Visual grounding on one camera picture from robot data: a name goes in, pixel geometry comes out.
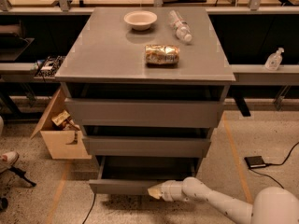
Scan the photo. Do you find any grey drawer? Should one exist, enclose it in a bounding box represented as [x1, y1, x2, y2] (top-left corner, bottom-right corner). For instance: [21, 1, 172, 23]
[65, 98, 223, 128]
[82, 126, 210, 158]
[89, 156, 202, 195]

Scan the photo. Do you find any cardboard box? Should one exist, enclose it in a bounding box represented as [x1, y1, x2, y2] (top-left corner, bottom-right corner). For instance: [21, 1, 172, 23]
[31, 88, 91, 160]

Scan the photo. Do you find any black pedal cable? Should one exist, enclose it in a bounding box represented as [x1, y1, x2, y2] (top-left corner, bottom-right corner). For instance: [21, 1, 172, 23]
[249, 141, 299, 189]

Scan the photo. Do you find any yellow packet in box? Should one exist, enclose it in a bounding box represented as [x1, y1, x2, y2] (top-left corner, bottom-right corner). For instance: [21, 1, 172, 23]
[51, 110, 70, 127]

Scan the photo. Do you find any patterned notebook on shelf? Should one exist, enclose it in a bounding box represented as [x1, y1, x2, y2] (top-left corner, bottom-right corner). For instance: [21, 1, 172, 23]
[36, 56, 64, 77]

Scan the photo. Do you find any white sneaker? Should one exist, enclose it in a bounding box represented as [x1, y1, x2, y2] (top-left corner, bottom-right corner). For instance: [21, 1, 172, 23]
[0, 151, 19, 173]

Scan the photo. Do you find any hand sanitizer pump bottle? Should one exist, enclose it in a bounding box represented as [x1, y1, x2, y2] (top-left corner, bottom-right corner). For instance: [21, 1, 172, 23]
[264, 48, 284, 71]

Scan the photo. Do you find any crushed gold snack bag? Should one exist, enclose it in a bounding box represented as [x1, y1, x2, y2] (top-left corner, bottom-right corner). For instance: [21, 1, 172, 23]
[145, 45, 179, 64]

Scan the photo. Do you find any clear plastic water bottle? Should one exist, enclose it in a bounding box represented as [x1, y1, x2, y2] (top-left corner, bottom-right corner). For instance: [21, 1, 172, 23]
[169, 10, 192, 43]

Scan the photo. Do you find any grey top drawer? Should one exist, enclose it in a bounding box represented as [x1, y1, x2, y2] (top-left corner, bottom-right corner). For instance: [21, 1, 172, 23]
[65, 98, 223, 128]

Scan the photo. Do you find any grey drawer cabinet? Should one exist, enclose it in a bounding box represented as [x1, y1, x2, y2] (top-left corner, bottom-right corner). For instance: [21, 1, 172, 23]
[54, 7, 236, 173]

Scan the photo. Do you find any grey bottom drawer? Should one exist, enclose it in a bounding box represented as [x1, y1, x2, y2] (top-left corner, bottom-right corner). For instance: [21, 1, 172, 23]
[89, 156, 202, 195]

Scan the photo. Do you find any black foot pedal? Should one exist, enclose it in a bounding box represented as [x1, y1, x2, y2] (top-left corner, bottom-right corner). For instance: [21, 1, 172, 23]
[244, 156, 266, 169]

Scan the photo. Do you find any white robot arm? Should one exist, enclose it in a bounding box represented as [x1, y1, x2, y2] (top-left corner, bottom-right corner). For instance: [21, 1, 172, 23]
[148, 177, 299, 224]

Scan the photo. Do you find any black chair base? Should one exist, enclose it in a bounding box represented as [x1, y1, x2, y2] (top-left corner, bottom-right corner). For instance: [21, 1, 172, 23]
[0, 166, 36, 211]

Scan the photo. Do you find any black floor cable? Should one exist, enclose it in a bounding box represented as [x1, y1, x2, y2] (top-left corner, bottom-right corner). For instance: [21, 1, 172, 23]
[81, 193, 97, 224]

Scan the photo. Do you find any grey middle drawer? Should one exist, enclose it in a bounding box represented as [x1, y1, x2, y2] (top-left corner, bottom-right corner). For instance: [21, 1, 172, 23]
[82, 126, 210, 158]

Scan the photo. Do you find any white paper bowl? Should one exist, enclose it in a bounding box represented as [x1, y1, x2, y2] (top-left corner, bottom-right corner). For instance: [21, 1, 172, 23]
[124, 10, 157, 31]

